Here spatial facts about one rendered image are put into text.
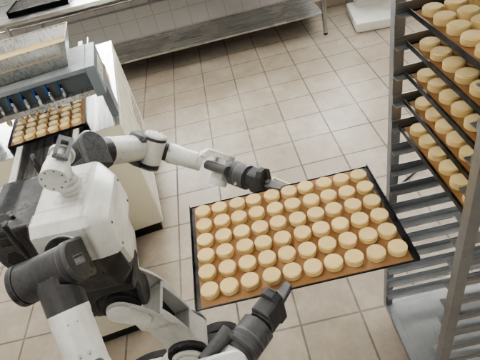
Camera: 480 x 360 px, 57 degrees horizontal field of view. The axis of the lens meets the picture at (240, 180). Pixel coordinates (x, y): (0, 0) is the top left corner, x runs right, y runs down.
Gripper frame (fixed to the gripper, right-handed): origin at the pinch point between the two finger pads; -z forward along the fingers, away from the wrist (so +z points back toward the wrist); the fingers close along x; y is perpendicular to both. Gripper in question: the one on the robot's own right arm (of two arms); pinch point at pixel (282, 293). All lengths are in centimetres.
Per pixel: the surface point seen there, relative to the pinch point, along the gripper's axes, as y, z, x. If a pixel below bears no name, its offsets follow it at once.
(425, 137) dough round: -14, -57, 15
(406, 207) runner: -8, -64, -24
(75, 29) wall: 421, -200, -52
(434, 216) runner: -15, -73, -33
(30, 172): 153, -4, -15
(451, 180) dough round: -26, -43, 15
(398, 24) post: -4, -62, 46
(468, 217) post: -34.2, -29.4, 16.9
